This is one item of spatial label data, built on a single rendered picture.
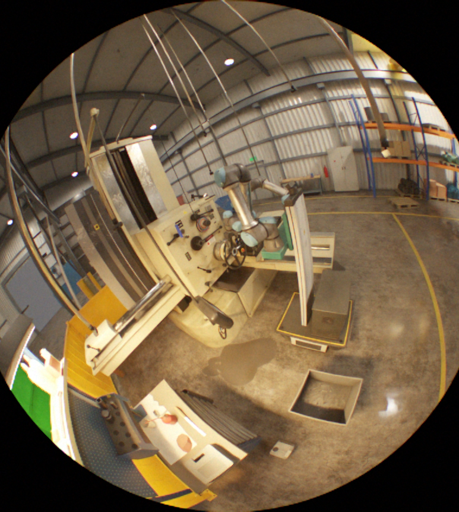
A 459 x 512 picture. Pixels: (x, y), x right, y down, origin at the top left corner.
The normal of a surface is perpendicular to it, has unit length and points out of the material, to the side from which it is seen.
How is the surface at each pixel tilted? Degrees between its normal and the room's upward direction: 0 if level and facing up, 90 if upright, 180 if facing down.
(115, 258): 90
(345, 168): 90
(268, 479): 0
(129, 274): 90
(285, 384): 0
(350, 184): 90
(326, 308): 0
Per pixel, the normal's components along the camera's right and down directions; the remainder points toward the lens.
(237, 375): -0.35, -0.81
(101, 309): 0.76, 0.04
